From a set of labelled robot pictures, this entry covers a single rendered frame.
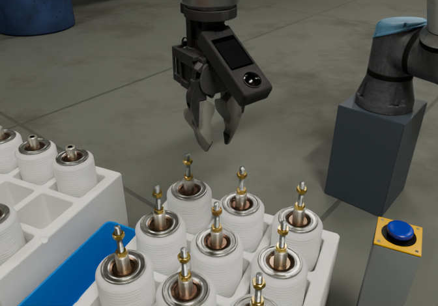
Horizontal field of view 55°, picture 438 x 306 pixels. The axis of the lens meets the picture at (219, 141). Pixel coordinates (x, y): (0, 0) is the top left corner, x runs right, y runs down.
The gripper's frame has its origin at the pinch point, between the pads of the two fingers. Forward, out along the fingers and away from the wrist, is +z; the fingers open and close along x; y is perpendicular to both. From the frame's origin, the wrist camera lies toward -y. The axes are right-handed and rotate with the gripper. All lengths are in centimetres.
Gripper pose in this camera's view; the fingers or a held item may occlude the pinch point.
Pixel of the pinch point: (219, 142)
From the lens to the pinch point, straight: 64.3
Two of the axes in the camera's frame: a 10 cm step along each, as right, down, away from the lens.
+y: -5.5, -4.2, 7.2
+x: -8.3, 2.8, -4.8
